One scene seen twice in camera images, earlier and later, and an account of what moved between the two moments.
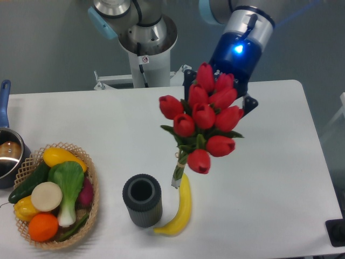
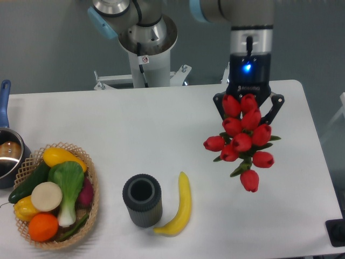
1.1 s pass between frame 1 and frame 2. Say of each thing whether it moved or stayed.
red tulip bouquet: moved
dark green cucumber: stayed
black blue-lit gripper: moved
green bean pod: stayed
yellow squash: stayed
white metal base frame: stayed
